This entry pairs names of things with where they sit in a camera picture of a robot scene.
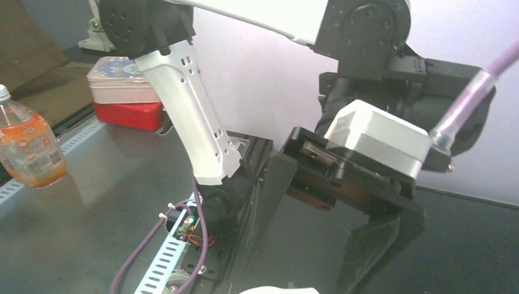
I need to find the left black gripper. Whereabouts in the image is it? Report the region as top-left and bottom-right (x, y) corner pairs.
(239, 126), (453, 294)

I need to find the red box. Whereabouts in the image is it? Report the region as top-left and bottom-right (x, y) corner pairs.
(93, 102), (164, 131)

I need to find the pink metal tin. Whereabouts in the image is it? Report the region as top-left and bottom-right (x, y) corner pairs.
(86, 56), (160, 104)

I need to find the orange drink bottle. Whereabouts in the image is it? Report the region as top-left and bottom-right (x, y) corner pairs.
(1, 85), (67, 188)

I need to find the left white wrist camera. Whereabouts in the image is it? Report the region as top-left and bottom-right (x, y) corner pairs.
(324, 100), (431, 181)

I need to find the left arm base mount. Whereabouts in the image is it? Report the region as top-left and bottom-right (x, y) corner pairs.
(163, 132), (273, 293)

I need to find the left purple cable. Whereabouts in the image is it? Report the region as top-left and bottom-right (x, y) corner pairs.
(108, 40), (519, 294)

